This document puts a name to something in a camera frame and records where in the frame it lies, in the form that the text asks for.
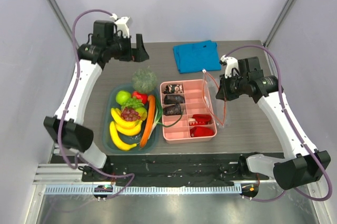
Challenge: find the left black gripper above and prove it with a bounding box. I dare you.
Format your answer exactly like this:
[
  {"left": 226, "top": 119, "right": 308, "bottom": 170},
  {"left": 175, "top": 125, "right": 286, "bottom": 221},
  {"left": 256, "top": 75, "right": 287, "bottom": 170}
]
[{"left": 107, "top": 34, "right": 149, "bottom": 63}]

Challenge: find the clear zip top bag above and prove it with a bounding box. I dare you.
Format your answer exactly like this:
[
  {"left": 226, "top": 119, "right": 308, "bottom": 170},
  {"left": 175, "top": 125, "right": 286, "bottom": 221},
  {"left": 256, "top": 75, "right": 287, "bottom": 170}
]
[{"left": 202, "top": 69, "right": 228, "bottom": 130}]

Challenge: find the green netted melon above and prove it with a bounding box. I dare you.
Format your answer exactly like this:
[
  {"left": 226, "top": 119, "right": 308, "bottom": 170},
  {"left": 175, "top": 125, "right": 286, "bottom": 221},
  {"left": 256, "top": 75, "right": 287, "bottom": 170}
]
[{"left": 132, "top": 68, "right": 157, "bottom": 94}]

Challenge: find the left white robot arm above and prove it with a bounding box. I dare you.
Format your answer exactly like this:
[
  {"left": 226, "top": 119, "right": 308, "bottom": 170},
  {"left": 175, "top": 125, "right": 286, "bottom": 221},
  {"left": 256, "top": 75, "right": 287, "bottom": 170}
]
[{"left": 43, "top": 17, "right": 149, "bottom": 181}]

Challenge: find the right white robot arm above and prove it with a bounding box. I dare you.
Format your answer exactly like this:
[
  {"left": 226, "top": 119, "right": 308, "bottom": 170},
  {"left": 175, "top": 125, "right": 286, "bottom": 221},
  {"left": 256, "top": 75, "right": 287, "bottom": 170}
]
[{"left": 216, "top": 56, "right": 331, "bottom": 190}]

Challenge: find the pink divided organizer tray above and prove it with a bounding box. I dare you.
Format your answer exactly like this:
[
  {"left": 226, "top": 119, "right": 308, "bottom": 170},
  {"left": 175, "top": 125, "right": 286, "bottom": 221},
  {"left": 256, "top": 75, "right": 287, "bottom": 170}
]
[{"left": 160, "top": 79, "right": 217, "bottom": 144}]

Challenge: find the red pepper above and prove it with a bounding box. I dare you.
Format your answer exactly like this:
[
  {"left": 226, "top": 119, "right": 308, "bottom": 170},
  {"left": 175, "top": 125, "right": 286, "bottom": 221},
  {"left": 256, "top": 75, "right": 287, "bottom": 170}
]
[{"left": 132, "top": 91, "right": 148, "bottom": 105}]

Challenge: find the rose pattern rolled sock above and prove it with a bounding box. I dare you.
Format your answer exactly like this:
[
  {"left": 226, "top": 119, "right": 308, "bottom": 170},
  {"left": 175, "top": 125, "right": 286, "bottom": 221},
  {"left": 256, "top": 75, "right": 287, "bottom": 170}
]
[{"left": 163, "top": 84, "right": 184, "bottom": 94}]

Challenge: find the green apple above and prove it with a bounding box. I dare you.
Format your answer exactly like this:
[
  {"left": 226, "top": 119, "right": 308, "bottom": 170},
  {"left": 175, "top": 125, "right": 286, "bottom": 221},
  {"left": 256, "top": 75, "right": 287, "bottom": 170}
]
[{"left": 115, "top": 90, "right": 132, "bottom": 106}]

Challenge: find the orange carrot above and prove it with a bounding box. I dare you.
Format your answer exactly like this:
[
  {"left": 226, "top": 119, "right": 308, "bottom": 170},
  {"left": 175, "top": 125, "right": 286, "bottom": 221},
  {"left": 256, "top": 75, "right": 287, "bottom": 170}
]
[{"left": 140, "top": 95, "right": 155, "bottom": 148}]

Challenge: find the blue folded cloth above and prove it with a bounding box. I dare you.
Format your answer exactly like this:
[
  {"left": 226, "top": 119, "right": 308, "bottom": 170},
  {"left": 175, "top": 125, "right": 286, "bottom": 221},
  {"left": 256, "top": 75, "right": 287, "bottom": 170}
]
[{"left": 173, "top": 40, "right": 222, "bottom": 74}]

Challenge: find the dotted dark rolled sock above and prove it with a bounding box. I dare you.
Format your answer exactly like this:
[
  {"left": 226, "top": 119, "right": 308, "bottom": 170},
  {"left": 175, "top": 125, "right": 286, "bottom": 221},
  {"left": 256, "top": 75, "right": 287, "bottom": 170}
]
[{"left": 163, "top": 104, "right": 183, "bottom": 116}]

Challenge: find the teal plastic fruit bin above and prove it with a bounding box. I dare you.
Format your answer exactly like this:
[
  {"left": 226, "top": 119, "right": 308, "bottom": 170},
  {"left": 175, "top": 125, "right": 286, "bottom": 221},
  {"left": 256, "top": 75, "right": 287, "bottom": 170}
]
[{"left": 102, "top": 83, "right": 161, "bottom": 155}]

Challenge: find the green grape bunch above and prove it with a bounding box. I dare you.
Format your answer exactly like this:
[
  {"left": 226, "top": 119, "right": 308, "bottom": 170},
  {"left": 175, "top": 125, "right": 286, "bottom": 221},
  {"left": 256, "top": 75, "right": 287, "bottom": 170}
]
[{"left": 121, "top": 97, "right": 144, "bottom": 110}]

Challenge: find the dark floral rolled sock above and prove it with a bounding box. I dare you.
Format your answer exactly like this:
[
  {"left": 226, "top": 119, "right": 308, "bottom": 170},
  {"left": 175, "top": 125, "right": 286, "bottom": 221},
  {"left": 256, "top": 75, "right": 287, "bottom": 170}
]
[{"left": 164, "top": 94, "right": 185, "bottom": 105}]

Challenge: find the yellow green bell pepper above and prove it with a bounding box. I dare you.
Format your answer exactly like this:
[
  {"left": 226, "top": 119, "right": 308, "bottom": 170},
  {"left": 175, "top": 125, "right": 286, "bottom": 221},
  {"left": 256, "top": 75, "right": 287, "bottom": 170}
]
[{"left": 135, "top": 107, "right": 147, "bottom": 121}]

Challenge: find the green onion stalk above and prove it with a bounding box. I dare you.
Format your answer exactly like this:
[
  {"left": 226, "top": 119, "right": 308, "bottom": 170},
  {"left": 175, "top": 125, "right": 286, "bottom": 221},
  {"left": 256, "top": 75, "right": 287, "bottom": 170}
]
[{"left": 150, "top": 99, "right": 183, "bottom": 134}]

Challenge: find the purple grape bunch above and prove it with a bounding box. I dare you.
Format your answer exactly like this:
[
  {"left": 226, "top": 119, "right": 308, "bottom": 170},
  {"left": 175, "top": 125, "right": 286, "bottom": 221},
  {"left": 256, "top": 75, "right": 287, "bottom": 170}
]
[{"left": 121, "top": 107, "right": 141, "bottom": 121}]

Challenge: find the yellow banana upper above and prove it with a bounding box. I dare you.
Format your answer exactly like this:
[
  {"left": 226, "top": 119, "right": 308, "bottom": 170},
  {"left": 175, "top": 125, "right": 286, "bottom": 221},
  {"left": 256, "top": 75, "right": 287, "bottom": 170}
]
[{"left": 111, "top": 108, "right": 142, "bottom": 128}]

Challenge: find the yellow banana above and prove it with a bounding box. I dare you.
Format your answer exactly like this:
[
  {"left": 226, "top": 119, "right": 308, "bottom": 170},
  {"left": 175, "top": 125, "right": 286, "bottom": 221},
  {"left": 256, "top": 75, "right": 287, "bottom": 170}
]
[
  {"left": 111, "top": 108, "right": 142, "bottom": 128},
  {"left": 109, "top": 121, "right": 137, "bottom": 151},
  {"left": 115, "top": 121, "right": 142, "bottom": 136}
]

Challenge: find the yellow banana middle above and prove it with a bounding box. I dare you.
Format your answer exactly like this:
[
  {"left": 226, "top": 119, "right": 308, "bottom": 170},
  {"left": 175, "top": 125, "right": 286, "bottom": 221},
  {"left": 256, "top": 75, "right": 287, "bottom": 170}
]
[{"left": 115, "top": 121, "right": 142, "bottom": 136}]

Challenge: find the yellow banana lower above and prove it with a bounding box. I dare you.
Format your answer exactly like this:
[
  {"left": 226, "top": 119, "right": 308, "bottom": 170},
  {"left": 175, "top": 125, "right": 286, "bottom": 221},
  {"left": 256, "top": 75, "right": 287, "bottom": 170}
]
[{"left": 109, "top": 121, "right": 137, "bottom": 151}]

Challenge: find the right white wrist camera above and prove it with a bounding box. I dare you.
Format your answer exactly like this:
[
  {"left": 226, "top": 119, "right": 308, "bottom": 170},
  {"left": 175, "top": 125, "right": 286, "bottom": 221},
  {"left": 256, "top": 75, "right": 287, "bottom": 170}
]
[{"left": 220, "top": 55, "right": 240, "bottom": 78}]

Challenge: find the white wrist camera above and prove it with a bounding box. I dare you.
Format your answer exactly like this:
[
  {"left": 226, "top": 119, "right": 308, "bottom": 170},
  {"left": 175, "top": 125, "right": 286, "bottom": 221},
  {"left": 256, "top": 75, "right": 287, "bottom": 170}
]
[
  {"left": 220, "top": 55, "right": 240, "bottom": 78},
  {"left": 110, "top": 14, "right": 132, "bottom": 38}
]

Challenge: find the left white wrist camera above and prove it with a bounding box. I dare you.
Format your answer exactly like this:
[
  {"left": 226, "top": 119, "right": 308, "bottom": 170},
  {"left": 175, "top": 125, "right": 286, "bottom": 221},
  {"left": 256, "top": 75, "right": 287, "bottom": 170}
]
[{"left": 110, "top": 14, "right": 132, "bottom": 38}]

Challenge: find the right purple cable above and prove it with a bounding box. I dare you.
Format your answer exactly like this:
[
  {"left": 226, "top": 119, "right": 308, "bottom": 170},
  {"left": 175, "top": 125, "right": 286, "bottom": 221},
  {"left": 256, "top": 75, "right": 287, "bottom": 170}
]
[{"left": 223, "top": 44, "right": 333, "bottom": 203}]

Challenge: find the purple cable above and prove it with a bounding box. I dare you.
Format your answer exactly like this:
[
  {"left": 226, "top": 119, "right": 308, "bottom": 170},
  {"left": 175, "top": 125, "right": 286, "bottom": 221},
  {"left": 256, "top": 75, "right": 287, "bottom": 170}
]
[
  {"left": 223, "top": 44, "right": 333, "bottom": 203},
  {"left": 56, "top": 9, "right": 135, "bottom": 200}
]

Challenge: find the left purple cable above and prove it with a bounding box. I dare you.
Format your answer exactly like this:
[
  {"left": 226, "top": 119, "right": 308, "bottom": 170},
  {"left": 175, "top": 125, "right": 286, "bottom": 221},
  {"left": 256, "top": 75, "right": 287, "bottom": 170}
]
[{"left": 56, "top": 9, "right": 135, "bottom": 200}]

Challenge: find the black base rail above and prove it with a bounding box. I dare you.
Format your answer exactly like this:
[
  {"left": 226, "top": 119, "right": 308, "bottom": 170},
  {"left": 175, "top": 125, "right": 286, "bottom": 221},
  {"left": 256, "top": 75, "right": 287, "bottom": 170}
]
[{"left": 51, "top": 152, "right": 285, "bottom": 187}]

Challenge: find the slotted cable duct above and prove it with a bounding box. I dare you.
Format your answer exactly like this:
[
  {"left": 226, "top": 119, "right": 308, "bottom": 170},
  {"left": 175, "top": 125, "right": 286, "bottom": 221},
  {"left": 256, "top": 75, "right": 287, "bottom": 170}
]
[{"left": 44, "top": 184, "right": 242, "bottom": 195}]

